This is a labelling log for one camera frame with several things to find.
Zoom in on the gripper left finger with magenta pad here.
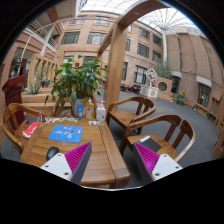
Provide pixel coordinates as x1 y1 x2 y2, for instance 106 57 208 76
41 143 92 185

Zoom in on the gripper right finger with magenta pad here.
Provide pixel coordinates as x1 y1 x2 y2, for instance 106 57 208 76
133 143 182 182

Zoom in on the black computer mouse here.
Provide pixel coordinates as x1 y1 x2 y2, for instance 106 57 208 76
46 146 59 160

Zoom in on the blue mouse pad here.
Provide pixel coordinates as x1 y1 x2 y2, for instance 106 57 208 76
48 125 83 143

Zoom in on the grey notebook on chair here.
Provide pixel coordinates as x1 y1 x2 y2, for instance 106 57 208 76
138 136 161 152

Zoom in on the wooden table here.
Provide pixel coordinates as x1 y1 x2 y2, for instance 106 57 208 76
20 120 131 189

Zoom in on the wooden armchair near right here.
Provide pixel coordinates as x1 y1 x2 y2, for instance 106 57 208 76
118 114 197 164

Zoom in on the wooden armchair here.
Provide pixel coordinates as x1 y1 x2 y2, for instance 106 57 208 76
118 114 197 164
106 96 156 129
1 103 45 153

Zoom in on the red and white packet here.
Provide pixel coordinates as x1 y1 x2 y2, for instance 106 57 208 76
23 122 39 138

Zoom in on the yellow liquid bottle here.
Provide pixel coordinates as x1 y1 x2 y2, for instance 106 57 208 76
86 98 94 120

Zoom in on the blue tube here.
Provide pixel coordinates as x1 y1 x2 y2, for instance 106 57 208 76
77 104 84 121

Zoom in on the clear sanitizer pump bottle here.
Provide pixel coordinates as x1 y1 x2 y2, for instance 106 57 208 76
96 102 106 122

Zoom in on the wooden armchair far right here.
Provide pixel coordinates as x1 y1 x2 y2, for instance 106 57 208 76
106 96 156 129

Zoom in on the wooden armchair left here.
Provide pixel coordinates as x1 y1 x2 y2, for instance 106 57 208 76
1 103 45 153

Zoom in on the green potted plant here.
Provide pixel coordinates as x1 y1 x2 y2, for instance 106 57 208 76
50 59 108 115

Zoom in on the dark red wooden lectern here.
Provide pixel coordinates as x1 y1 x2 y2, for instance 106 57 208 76
1 74 28 128

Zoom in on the wooden pillar arch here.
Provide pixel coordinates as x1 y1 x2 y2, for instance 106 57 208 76
98 0 167 109

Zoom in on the white statue on pedestal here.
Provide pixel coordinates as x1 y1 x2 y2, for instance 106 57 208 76
140 68 158 100

